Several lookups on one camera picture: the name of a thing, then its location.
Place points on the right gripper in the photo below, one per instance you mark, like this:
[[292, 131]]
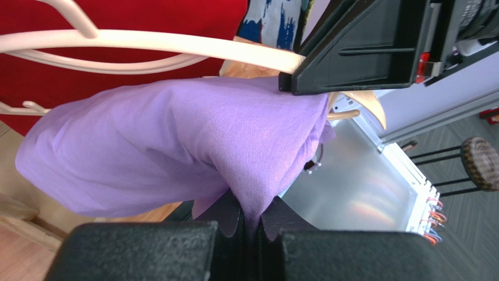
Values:
[[378, 44]]

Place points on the red garment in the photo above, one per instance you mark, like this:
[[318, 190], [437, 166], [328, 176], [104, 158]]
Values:
[[49, 86]]

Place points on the wooden clothes rack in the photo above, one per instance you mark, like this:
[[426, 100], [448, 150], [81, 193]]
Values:
[[25, 209]]

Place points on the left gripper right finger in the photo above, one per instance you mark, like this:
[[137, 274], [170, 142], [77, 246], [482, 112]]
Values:
[[290, 248]]

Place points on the beige wooden hanger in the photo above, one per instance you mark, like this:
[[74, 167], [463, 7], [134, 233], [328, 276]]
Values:
[[245, 59]]

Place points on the blue patterned garment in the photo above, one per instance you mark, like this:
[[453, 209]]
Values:
[[276, 23]]

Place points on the round stool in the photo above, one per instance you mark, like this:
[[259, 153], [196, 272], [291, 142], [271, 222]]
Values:
[[479, 159]]

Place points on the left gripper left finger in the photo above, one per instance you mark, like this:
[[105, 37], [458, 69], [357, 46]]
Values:
[[208, 248]]

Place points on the purple trousers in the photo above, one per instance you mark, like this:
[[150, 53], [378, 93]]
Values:
[[132, 149]]

